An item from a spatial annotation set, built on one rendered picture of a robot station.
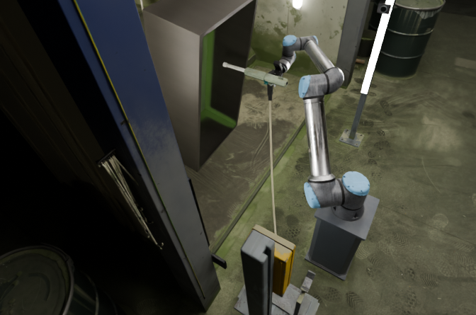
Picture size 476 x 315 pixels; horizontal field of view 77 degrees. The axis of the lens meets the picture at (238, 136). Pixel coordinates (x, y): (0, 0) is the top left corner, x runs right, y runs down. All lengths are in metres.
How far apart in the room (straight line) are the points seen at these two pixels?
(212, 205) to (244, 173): 0.44
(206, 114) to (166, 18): 1.32
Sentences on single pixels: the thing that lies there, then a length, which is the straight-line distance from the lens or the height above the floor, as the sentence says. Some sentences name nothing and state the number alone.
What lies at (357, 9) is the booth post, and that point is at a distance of 3.52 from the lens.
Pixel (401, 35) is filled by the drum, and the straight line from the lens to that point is 4.05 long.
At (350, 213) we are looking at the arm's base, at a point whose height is 0.70.
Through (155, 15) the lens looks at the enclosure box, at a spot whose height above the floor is 1.69.
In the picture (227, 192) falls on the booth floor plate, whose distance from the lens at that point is 2.73.
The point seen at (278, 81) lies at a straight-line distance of 1.99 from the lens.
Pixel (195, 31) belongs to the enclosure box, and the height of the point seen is 1.64.
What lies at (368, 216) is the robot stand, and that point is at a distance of 2.00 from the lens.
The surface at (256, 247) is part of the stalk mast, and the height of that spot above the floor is 1.64.
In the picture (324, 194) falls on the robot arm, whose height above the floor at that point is 0.88.
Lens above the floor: 2.28
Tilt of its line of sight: 45 degrees down
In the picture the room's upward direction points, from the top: 5 degrees counter-clockwise
